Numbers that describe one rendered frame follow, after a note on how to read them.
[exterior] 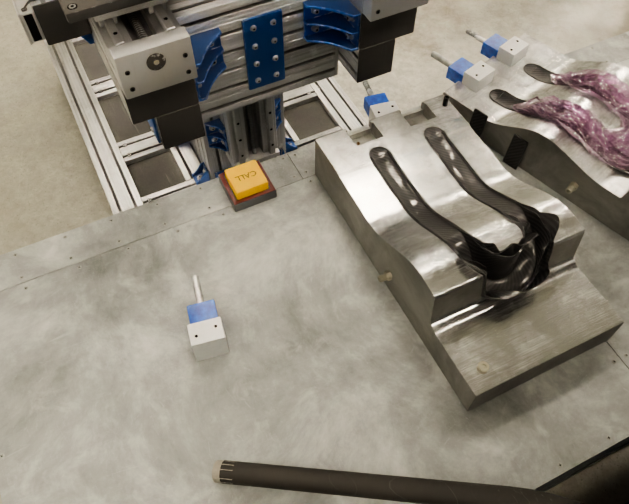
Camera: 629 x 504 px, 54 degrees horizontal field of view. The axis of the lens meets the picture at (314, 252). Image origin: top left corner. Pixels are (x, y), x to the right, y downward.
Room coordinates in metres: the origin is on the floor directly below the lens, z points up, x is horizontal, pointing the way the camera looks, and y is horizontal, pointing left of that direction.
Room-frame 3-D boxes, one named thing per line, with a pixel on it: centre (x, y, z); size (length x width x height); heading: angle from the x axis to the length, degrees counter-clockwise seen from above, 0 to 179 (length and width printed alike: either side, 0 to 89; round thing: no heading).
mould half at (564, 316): (0.59, -0.23, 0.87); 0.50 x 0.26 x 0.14; 26
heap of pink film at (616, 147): (0.82, -0.50, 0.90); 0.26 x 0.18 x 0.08; 43
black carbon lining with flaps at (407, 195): (0.61, -0.23, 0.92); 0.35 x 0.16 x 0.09; 26
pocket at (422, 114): (0.82, -0.18, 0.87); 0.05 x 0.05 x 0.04; 26
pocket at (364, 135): (0.77, -0.09, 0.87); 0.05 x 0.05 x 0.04; 26
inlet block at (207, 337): (0.45, 0.17, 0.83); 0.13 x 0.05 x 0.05; 16
